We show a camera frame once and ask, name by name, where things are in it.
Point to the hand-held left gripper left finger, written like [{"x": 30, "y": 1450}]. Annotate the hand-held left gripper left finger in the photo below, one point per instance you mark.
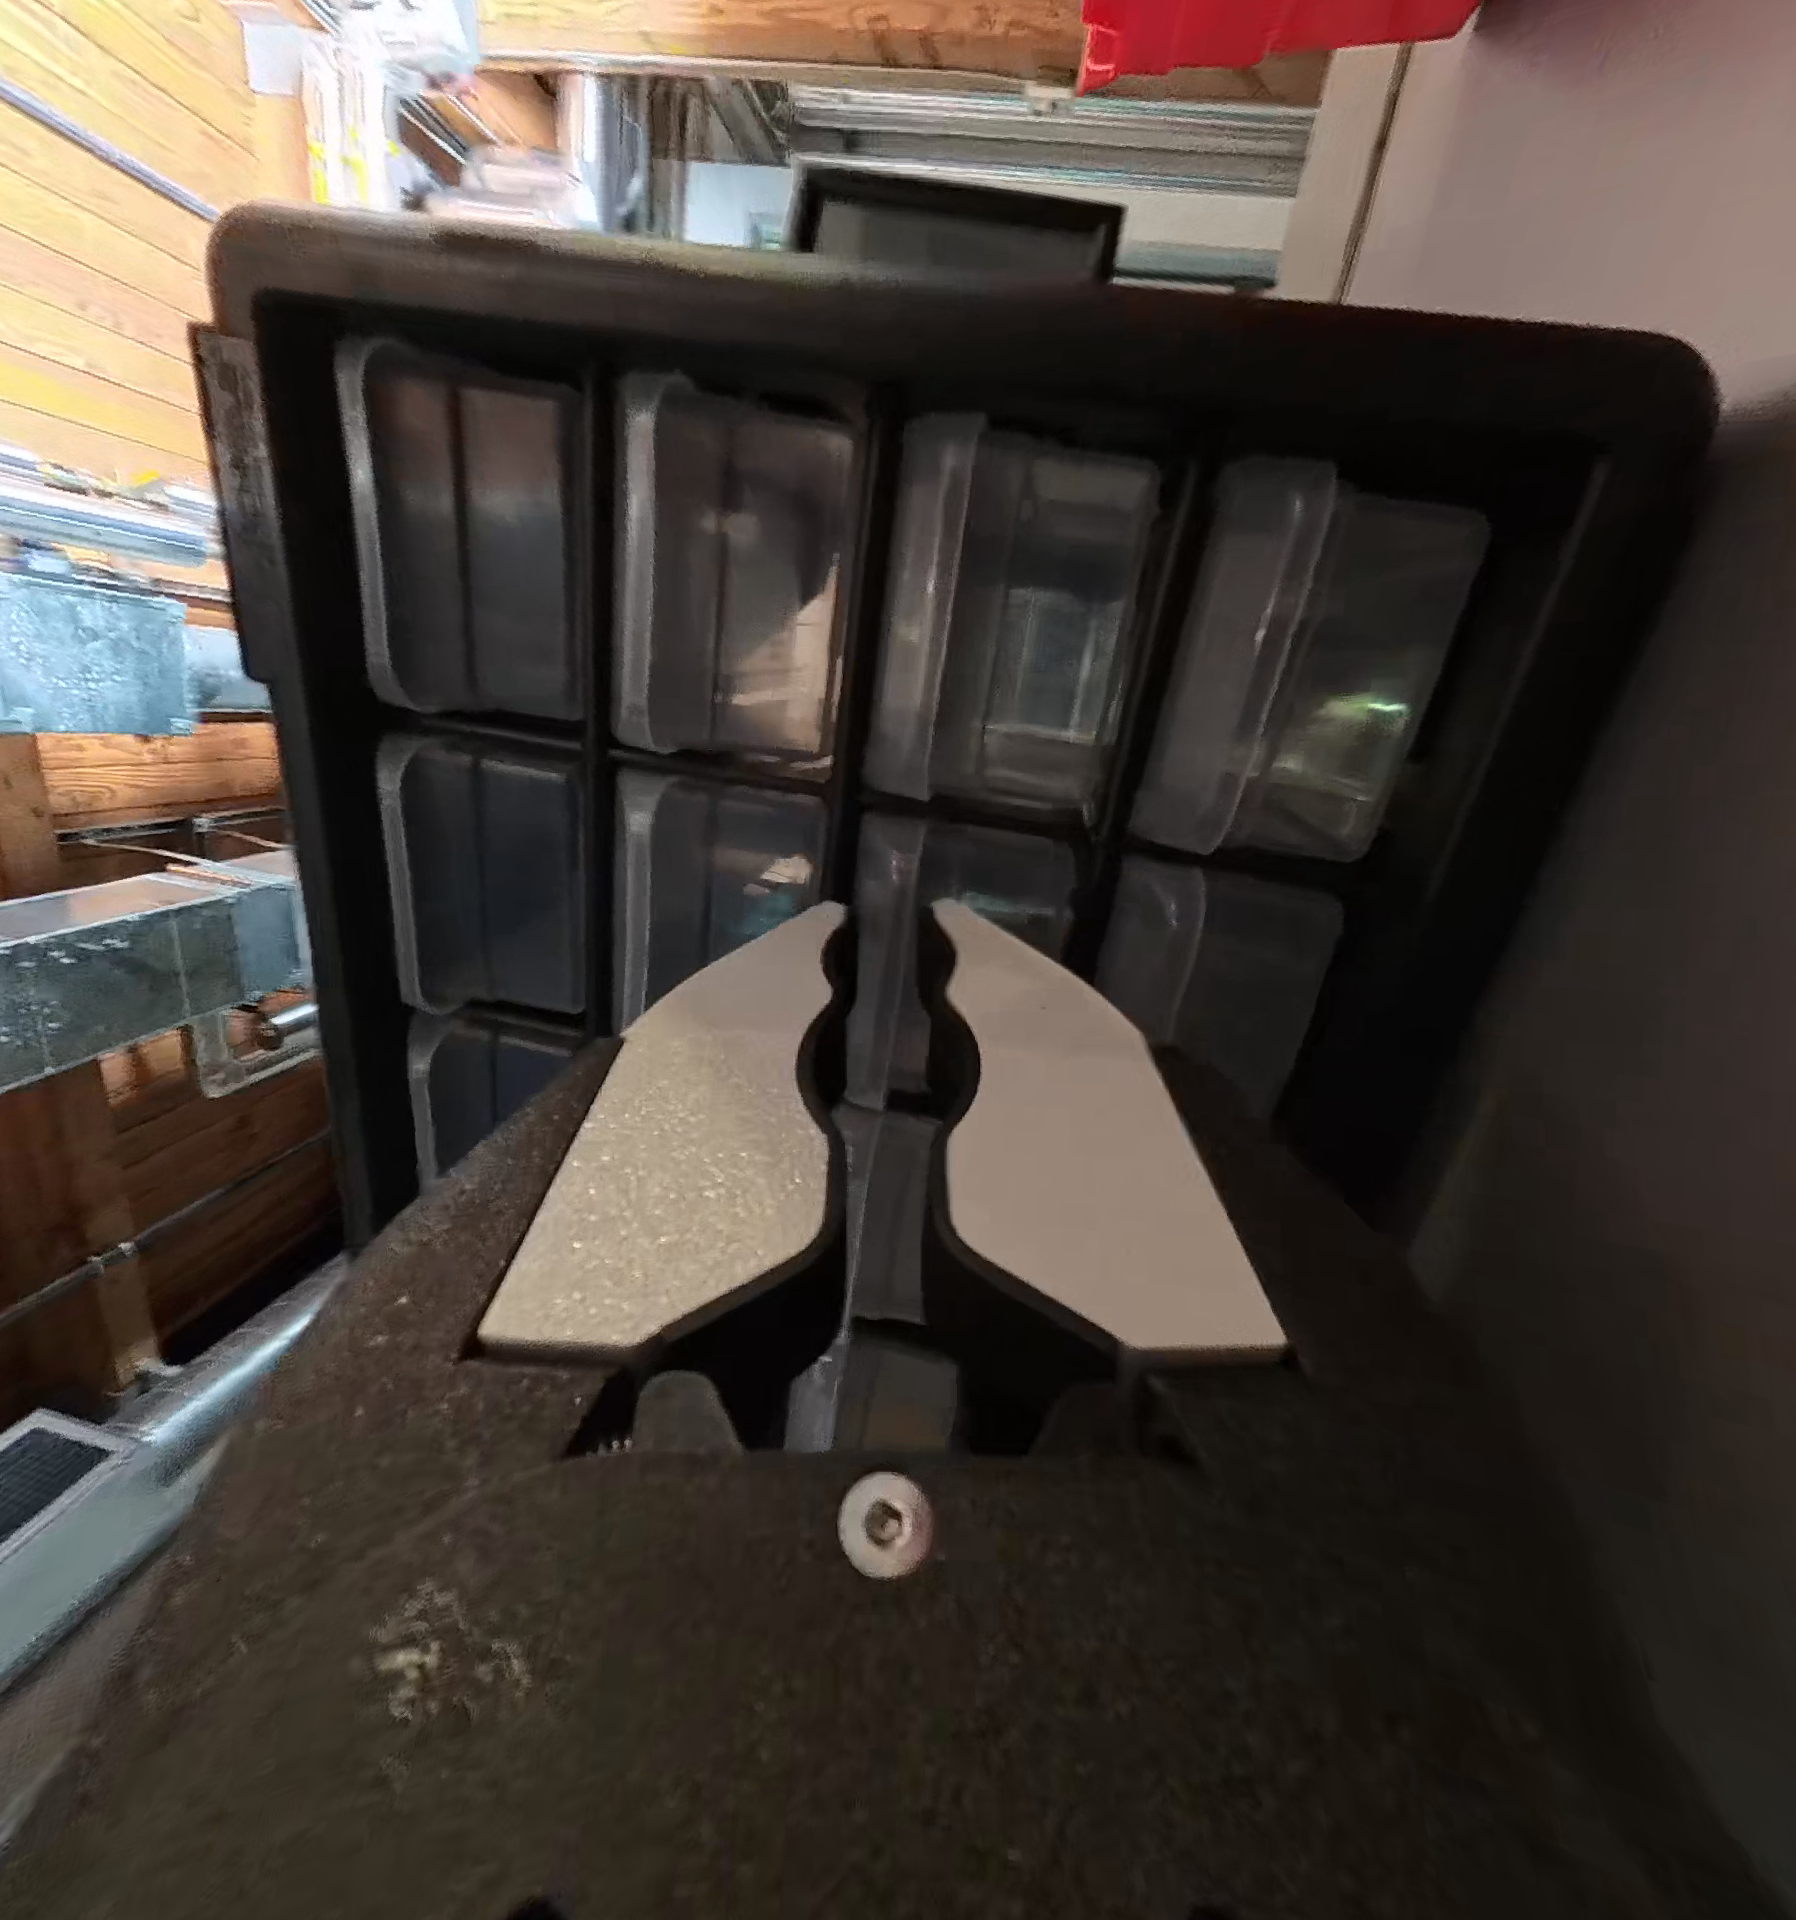
[{"x": 674, "y": 1201}]

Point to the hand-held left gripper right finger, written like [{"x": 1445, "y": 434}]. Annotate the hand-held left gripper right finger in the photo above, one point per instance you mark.
[{"x": 1108, "y": 1201}]

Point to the black drawer cabinet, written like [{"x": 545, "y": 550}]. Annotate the black drawer cabinet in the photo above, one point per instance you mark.
[{"x": 1619, "y": 602}]

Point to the red plastic bin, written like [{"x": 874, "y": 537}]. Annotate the red plastic bin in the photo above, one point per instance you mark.
[{"x": 1259, "y": 31}]

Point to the white vent unit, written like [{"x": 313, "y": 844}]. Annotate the white vent unit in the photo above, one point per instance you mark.
[{"x": 59, "y": 1532}]

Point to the dark panel on stand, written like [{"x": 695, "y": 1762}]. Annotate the dark panel on stand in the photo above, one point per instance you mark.
[{"x": 945, "y": 228}]

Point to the wooden ceiling beam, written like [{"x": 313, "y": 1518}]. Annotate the wooden ceiling beam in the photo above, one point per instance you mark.
[{"x": 809, "y": 31}]

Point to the metal air duct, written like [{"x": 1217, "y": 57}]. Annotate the metal air duct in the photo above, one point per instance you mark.
[
  {"x": 90, "y": 993},
  {"x": 73, "y": 647}
]

